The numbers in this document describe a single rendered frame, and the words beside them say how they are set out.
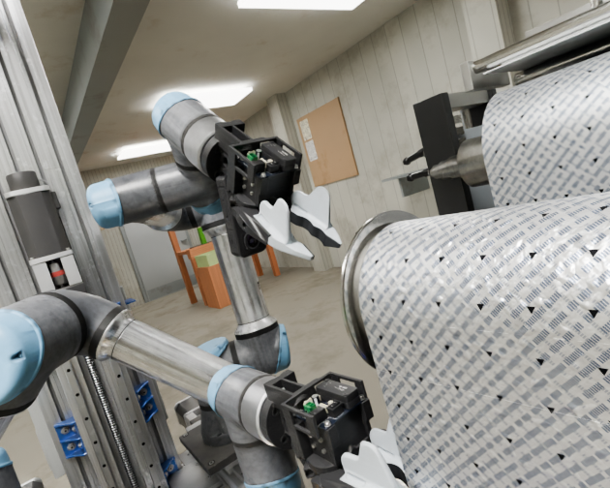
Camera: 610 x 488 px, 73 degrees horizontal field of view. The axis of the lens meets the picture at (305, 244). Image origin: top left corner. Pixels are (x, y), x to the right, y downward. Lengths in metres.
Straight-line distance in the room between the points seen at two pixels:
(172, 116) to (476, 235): 0.46
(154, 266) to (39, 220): 8.36
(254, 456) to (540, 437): 0.40
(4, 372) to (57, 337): 0.08
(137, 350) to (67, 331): 0.11
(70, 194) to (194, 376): 0.64
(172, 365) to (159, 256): 8.72
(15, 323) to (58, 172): 0.59
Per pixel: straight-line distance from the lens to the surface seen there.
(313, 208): 0.49
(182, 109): 0.63
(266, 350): 1.07
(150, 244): 9.39
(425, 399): 0.34
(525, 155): 0.49
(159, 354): 0.74
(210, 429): 1.14
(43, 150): 1.20
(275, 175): 0.49
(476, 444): 0.33
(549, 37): 0.55
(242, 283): 1.05
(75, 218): 1.17
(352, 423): 0.45
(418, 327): 0.30
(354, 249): 0.34
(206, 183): 0.67
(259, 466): 0.62
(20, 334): 0.66
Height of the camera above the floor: 1.36
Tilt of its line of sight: 7 degrees down
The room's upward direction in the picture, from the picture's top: 16 degrees counter-clockwise
